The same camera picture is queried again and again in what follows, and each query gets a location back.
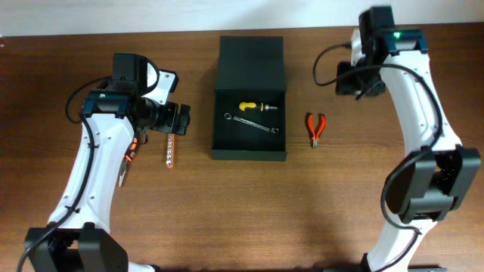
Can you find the orange socket bit rail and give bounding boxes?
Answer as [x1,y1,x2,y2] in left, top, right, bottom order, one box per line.
[166,134,175,168]

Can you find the silver double-ended wrench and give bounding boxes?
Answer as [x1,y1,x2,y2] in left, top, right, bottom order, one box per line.
[223,113,279,134]

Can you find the orange black long-nose pliers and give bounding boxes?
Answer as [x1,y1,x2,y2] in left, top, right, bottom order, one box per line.
[118,136,139,187]

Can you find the small red cutting pliers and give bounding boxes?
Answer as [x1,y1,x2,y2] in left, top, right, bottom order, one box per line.
[306,113,326,150]

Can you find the yellow black stubby screwdriver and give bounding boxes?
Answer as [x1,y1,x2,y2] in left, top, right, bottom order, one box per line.
[239,102,278,112]

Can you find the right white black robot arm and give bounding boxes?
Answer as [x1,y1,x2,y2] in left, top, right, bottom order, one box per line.
[336,5,481,271]

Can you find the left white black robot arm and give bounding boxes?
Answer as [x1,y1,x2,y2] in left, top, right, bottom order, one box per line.
[16,53,191,271]

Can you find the black open cardboard box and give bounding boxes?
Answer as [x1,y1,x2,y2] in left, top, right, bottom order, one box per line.
[211,36,287,162]

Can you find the right black camera cable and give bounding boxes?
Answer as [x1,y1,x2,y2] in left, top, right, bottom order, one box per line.
[312,43,444,271]

